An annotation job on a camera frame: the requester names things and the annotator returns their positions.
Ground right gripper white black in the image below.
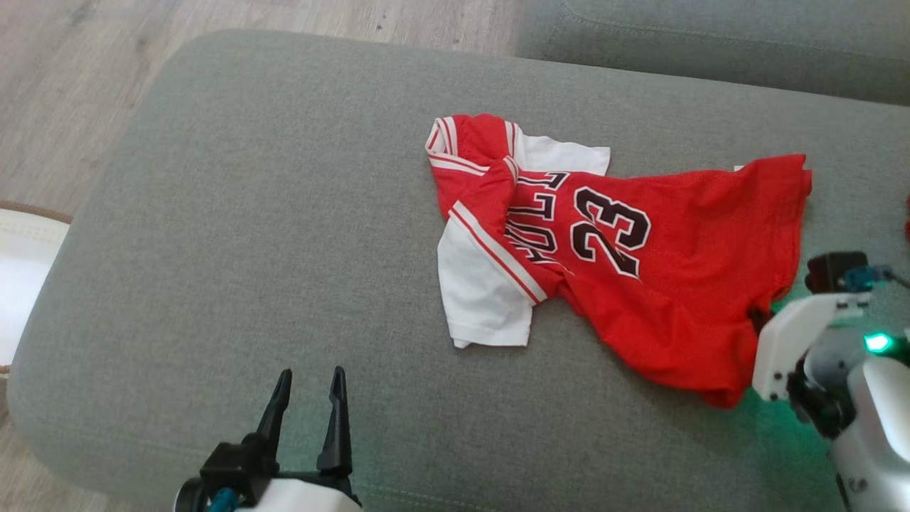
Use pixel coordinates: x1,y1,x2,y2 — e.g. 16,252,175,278
748,292,872,402

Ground small grey sofa cushion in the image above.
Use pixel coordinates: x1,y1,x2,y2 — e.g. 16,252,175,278
515,0,910,107

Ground red basketball jersey white sleeves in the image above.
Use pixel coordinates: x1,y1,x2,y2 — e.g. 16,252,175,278
425,112,813,410

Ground white laundry basket brown rim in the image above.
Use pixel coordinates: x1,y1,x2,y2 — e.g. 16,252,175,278
0,201,73,374

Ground grey sofa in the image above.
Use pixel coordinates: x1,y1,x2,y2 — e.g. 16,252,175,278
6,28,910,512

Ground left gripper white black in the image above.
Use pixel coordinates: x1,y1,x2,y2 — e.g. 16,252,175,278
238,366,363,512

